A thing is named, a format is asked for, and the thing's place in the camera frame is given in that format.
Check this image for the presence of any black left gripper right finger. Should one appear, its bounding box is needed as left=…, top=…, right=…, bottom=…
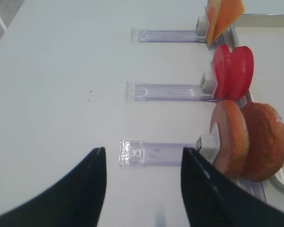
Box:
left=180, top=147, right=284, bottom=227

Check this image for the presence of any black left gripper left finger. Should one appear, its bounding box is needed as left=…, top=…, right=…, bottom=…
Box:
left=0, top=148, right=107, bottom=227

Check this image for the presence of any bread slice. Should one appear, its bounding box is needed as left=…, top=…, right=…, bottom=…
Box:
left=210, top=100, right=249, bottom=179
left=241, top=102, right=284, bottom=182

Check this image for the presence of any white metal tray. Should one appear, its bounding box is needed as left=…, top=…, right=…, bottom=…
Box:
left=231, top=13, right=284, bottom=198

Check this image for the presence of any clear rail near bread slices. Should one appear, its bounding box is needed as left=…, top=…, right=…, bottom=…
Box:
left=119, top=123, right=221, bottom=166

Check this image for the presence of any clear rail near tomato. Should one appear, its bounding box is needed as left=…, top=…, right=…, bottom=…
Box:
left=125, top=71, right=218, bottom=102

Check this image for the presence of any clear rail near cheese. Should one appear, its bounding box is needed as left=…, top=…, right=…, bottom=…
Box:
left=130, top=16, right=209, bottom=44

